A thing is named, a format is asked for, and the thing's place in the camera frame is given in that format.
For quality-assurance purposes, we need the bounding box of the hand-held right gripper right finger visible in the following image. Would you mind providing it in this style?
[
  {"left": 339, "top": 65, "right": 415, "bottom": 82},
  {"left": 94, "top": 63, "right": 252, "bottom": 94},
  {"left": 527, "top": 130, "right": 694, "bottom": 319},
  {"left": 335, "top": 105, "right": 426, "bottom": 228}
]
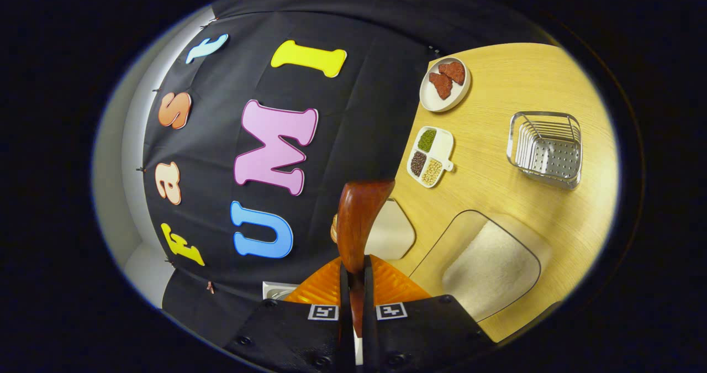
[{"left": 362, "top": 254, "right": 495, "bottom": 373}]

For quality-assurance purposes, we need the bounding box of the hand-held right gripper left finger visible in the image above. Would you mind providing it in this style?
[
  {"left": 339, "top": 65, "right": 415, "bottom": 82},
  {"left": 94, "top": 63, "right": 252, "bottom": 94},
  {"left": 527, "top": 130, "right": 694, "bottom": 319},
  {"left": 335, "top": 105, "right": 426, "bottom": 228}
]
[{"left": 224, "top": 256, "right": 354, "bottom": 373}]

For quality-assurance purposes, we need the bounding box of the white rice cooker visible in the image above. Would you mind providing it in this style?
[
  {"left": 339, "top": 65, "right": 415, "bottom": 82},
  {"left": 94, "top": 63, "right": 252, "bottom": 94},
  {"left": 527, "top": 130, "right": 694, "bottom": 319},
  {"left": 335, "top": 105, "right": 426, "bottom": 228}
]
[{"left": 262, "top": 281, "right": 302, "bottom": 302}]

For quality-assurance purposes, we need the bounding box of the brown wooden spoon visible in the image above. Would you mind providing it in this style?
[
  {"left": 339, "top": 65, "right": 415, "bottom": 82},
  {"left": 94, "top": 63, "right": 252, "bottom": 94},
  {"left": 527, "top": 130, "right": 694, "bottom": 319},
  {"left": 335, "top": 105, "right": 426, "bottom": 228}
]
[{"left": 336, "top": 178, "right": 396, "bottom": 338}]

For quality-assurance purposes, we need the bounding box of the clear box of rice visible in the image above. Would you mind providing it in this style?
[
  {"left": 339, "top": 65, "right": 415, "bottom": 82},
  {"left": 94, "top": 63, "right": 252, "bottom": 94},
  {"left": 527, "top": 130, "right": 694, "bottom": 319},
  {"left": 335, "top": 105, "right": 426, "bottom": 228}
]
[{"left": 409, "top": 209, "right": 553, "bottom": 323}]

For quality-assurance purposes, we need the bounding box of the metal chopstick holder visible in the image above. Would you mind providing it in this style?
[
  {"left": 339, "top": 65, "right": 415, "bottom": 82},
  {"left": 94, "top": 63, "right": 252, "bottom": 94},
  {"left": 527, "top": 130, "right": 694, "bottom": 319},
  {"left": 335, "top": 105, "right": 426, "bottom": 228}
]
[{"left": 506, "top": 111, "right": 583, "bottom": 190}]

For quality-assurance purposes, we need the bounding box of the white toaster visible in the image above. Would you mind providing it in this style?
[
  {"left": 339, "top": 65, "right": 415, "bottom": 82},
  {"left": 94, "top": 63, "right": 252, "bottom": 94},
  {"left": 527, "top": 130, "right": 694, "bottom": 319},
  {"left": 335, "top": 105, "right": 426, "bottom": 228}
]
[{"left": 362, "top": 198, "right": 416, "bottom": 260}]

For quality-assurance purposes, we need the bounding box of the white divided bean dish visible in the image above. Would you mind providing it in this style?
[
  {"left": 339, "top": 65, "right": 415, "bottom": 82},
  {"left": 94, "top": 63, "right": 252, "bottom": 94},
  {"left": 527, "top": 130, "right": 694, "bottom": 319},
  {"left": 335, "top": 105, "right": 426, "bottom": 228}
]
[{"left": 407, "top": 126, "right": 455, "bottom": 188}]

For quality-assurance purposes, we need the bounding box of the round white plate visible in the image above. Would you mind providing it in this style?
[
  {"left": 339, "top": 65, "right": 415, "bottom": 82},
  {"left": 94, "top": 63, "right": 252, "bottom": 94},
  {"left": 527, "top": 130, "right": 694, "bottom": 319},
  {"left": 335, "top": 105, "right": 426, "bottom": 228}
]
[{"left": 419, "top": 57, "right": 472, "bottom": 113}]

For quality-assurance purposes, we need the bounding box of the red meat slice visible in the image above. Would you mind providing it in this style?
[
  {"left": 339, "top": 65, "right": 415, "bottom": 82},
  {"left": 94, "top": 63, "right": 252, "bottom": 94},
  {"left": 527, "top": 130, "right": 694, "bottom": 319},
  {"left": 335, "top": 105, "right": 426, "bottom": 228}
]
[
  {"left": 429, "top": 72, "right": 453, "bottom": 100},
  {"left": 438, "top": 61, "right": 466, "bottom": 85}
]

